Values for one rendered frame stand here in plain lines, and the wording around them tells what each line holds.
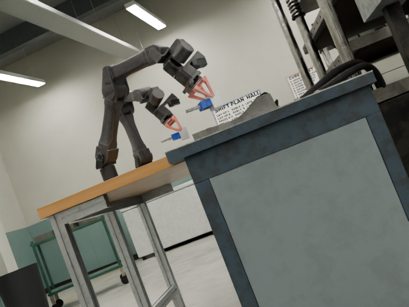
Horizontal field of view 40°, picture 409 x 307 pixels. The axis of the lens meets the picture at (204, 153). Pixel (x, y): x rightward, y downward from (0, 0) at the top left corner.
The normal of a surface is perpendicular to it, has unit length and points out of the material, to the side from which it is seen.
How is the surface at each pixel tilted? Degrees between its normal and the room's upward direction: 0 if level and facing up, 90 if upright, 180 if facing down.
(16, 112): 90
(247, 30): 90
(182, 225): 90
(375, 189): 90
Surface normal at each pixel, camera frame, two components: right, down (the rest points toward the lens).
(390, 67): -0.07, -0.05
